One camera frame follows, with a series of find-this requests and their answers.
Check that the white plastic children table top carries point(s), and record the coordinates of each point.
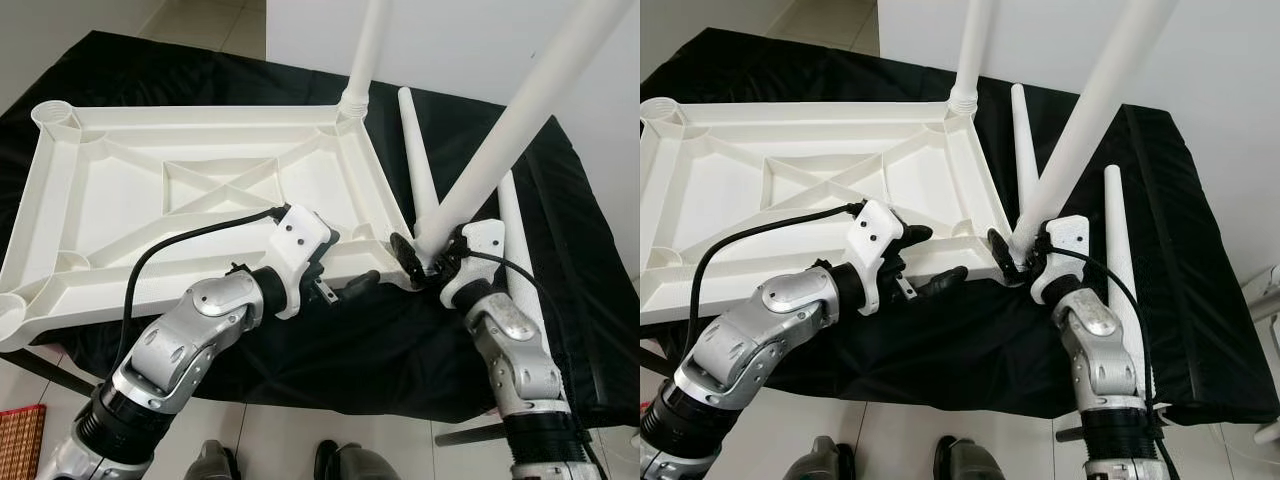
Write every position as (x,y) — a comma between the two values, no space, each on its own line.
(740,190)
(120,190)

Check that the grey robot foot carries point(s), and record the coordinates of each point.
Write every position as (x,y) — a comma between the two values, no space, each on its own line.
(358,464)
(815,460)
(212,462)
(970,462)

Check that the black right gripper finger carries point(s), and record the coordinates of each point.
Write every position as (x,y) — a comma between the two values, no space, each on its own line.
(460,243)
(1001,250)
(408,258)
(1046,240)

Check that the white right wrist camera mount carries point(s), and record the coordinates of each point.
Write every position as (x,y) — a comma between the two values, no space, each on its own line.
(1070,235)
(485,240)

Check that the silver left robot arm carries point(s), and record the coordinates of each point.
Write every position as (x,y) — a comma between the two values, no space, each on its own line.
(180,345)
(760,340)

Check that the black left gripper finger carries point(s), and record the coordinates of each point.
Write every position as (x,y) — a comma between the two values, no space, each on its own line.
(916,235)
(360,283)
(330,240)
(943,281)

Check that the black table cloth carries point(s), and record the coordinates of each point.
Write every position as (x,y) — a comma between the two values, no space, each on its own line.
(1200,250)
(580,200)

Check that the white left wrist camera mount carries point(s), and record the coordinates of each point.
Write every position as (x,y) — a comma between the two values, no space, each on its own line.
(878,235)
(300,240)

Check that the grey left robot foot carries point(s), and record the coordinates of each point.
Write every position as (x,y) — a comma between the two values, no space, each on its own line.
(212,462)
(815,460)

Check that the red woven mat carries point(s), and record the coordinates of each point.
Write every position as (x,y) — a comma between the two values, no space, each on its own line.
(20,445)

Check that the grey right robot foot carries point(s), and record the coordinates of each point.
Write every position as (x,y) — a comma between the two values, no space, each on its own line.
(970,462)
(358,464)

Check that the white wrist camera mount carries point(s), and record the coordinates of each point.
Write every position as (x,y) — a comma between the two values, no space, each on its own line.
(300,240)
(878,235)
(485,240)
(1070,235)

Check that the black metal table bar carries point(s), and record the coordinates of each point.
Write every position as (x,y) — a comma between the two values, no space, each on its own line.
(655,360)
(470,435)
(1070,434)
(55,372)

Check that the white plastic table leg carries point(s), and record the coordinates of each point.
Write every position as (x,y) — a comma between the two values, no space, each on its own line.
(1027,150)
(365,50)
(975,50)
(1095,110)
(520,110)
(1118,220)
(417,150)
(512,200)

